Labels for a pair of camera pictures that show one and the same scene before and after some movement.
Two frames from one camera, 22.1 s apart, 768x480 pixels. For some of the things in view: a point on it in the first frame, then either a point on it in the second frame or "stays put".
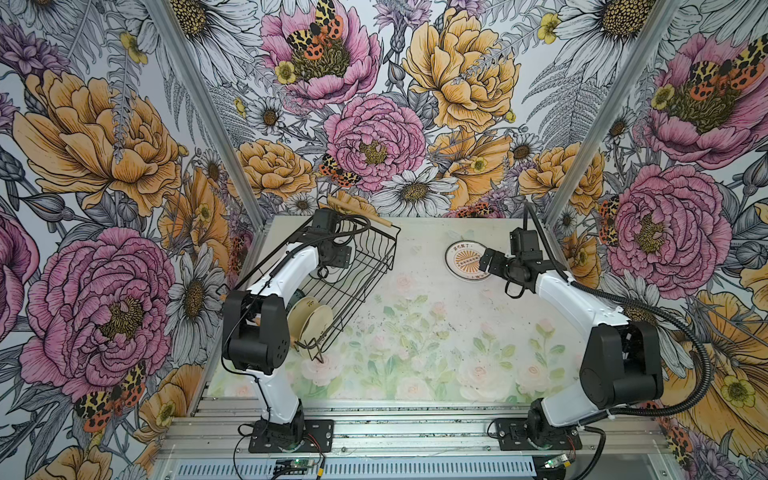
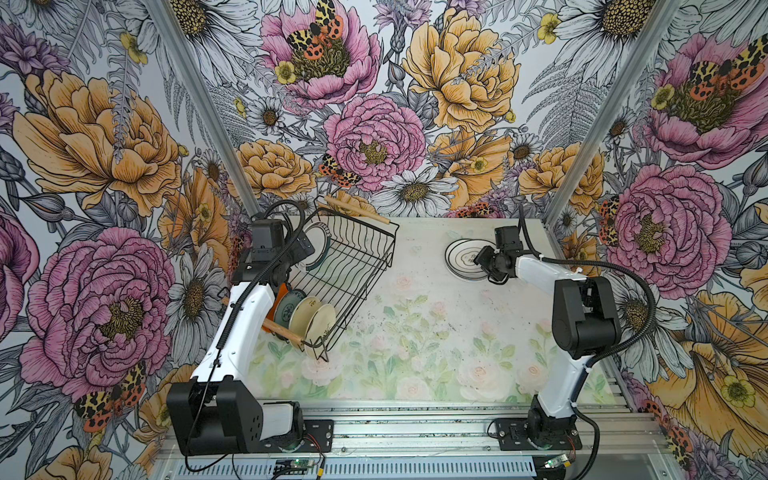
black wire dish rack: (322, 310) stays put
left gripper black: (342, 257) to (300, 254)
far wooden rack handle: (359, 210) stays put
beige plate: (298, 313) to (319, 327)
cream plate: (317, 321) to (301, 314)
